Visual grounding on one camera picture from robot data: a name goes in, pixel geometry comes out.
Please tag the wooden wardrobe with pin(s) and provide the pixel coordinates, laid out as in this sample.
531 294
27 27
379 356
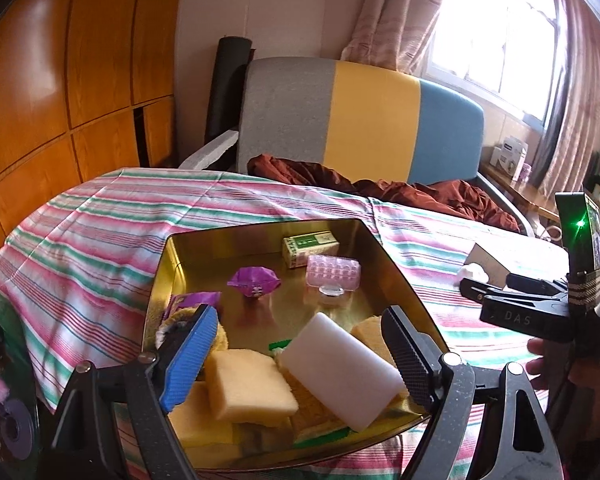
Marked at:
55 85

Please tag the small pink container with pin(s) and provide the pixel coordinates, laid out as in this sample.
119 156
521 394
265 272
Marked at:
525 172

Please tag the white tissue ball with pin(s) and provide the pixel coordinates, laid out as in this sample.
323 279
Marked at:
472 272

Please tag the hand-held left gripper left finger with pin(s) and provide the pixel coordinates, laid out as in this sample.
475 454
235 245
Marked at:
190 360

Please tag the pink blister pack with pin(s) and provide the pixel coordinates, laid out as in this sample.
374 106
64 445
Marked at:
332 271

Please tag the black rolled mat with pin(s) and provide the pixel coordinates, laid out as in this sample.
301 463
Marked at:
227 85

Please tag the grey metal bed rail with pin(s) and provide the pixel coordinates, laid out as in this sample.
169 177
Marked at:
510 205

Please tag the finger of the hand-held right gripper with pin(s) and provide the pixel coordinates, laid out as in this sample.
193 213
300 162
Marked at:
535 284
520 317

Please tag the cracker packet with green edges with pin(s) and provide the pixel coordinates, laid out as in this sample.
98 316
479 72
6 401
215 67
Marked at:
315 410

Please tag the striped bed sheet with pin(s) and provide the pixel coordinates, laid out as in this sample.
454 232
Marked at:
105 240

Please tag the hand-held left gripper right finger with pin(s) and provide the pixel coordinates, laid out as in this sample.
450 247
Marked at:
410 360

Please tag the white foam piece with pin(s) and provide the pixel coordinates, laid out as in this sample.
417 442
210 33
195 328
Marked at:
210 152

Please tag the purple candy wrapper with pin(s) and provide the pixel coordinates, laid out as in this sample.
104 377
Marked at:
255 282

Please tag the brown blanket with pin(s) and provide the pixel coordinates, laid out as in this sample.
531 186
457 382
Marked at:
305 175

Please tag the wooden nightstand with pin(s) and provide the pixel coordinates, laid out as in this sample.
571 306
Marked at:
530 200

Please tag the yellow plush toy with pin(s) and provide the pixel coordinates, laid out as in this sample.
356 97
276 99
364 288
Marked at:
180 320

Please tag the small clear plastic cap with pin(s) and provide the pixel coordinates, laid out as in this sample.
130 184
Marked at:
332 294

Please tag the green and white small box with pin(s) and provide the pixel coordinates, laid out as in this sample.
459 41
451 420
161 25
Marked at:
310 249

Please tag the grey round disc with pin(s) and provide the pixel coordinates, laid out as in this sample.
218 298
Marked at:
22 430

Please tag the white carton box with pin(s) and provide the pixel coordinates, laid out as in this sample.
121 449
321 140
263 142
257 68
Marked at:
507 157

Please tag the grey yellow blue headboard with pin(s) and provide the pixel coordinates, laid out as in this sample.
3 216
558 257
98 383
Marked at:
370 120

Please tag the beige patterned curtain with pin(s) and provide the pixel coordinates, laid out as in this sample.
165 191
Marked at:
575 110
390 15

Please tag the window with metal bars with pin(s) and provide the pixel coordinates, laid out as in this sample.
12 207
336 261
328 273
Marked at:
495 35

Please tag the purple snack packet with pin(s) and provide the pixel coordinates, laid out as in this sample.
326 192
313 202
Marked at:
190 302

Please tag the person's right hand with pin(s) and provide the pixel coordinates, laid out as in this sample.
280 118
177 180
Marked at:
592 375

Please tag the golden metal tin tray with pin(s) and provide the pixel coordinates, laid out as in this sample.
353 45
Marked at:
280 320

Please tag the white sponge block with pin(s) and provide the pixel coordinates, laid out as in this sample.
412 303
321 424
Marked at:
340 375

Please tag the small cardboard box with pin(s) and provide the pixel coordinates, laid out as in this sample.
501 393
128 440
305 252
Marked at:
490 262

